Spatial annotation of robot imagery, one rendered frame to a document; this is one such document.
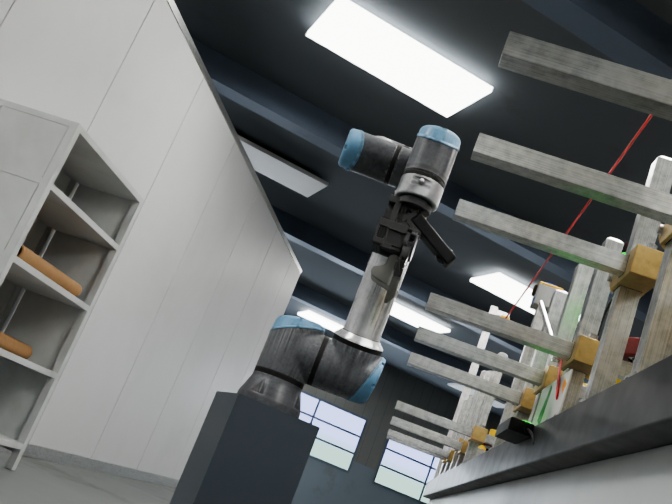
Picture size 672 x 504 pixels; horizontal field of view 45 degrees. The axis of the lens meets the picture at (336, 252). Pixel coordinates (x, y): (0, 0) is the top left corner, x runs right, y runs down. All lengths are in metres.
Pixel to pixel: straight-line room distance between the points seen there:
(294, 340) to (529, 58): 1.53
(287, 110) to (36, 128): 3.28
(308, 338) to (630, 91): 1.56
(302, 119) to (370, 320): 4.73
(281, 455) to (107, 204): 2.74
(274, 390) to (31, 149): 2.05
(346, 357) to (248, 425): 0.33
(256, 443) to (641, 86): 1.57
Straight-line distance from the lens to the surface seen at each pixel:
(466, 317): 1.59
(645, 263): 1.38
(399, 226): 1.61
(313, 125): 6.96
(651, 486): 1.01
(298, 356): 2.32
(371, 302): 2.32
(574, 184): 1.16
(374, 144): 1.79
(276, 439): 2.26
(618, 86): 0.94
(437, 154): 1.66
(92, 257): 4.66
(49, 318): 4.64
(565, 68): 0.93
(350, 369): 2.32
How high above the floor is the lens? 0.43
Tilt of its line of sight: 16 degrees up
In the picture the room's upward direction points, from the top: 22 degrees clockwise
